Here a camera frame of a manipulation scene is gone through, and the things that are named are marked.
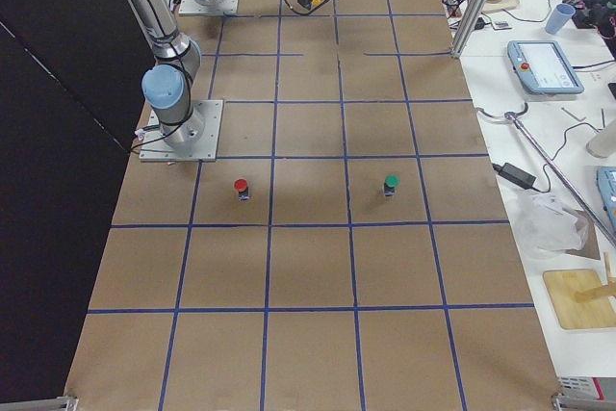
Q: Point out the wooden cutting board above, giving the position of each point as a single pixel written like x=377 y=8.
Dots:
x=580 y=299

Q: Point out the black power adapter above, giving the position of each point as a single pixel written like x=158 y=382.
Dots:
x=515 y=175

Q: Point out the red push button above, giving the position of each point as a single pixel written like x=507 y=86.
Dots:
x=241 y=186

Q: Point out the blue teach pendant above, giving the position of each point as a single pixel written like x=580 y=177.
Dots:
x=543 y=68

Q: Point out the metal walking cane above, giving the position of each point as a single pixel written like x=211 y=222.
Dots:
x=514 y=118

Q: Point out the light blue plastic cup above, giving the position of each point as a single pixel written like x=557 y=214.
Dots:
x=559 y=17

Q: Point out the clear plastic bag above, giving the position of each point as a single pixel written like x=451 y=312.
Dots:
x=542 y=221

